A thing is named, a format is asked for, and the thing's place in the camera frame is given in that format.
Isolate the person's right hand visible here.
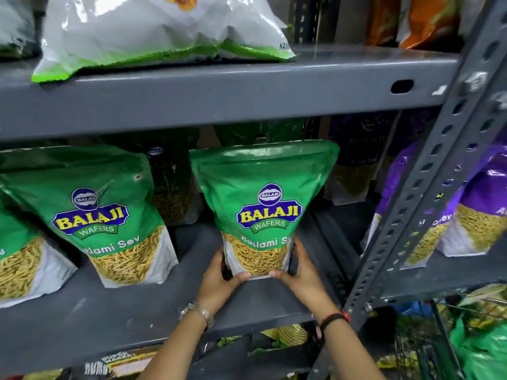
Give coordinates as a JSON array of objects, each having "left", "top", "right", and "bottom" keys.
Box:
[{"left": 269, "top": 235, "right": 338, "bottom": 323}]

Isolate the person's left hand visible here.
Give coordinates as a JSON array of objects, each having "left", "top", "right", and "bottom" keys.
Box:
[{"left": 196, "top": 247, "right": 252, "bottom": 314}]

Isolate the green snack packet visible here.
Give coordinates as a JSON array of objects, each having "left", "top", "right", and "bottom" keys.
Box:
[
  {"left": 189, "top": 139, "right": 341, "bottom": 280},
  {"left": 144, "top": 130, "right": 203, "bottom": 227},
  {"left": 0, "top": 199, "right": 78, "bottom": 310},
  {"left": 0, "top": 148, "right": 180, "bottom": 289}
]

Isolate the person's left forearm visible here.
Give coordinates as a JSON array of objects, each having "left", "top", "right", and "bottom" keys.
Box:
[{"left": 137, "top": 309, "right": 210, "bottom": 380}]

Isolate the person's right forearm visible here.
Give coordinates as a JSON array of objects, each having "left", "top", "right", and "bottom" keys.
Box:
[{"left": 317, "top": 317, "right": 388, "bottom": 380}]

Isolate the silver wristwatch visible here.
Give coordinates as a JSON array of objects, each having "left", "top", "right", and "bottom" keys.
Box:
[{"left": 179, "top": 302, "right": 215, "bottom": 333}]

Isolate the black wrist band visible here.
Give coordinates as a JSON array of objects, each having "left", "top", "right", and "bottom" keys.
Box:
[{"left": 315, "top": 311, "right": 351, "bottom": 341}]

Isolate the grey metal shelf board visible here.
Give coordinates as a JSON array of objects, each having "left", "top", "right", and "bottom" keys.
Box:
[
  {"left": 0, "top": 45, "right": 463, "bottom": 141},
  {"left": 0, "top": 211, "right": 350, "bottom": 369},
  {"left": 370, "top": 233, "right": 507, "bottom": 309}
]

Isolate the purple snack packet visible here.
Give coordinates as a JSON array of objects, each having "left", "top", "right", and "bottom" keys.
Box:
[
  {"left": 361, "top": 140, "right": 450, "bottom": 270},
  {"left": 436, "top": 130, "right": 507, "bottom": 258},
  {"left": 324, "top": 112, "right": 398, "bottom": 206}
]

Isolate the black and yellow snack packet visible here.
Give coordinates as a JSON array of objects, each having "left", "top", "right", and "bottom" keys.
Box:
[{"left": 82, "top": 346, "right": 160, "bottom": 379}]

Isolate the green plastic bag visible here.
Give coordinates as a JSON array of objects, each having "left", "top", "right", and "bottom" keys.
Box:
[{"left": 449, "top": 312, "right": 507, "bottom": 380}]

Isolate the white packet with green edge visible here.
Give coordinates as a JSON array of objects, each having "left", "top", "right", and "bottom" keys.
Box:
[{"left": 31, "top": 0, "right": 296, "bottom": 84}]

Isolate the orange snack packet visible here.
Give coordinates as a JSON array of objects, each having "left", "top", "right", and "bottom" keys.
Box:
[
  {"left": 364, "top": 0, "right": 401, "bottom": 46},
  {"left": 398, "top": 0, "right": 462, "bottom": 50}
]

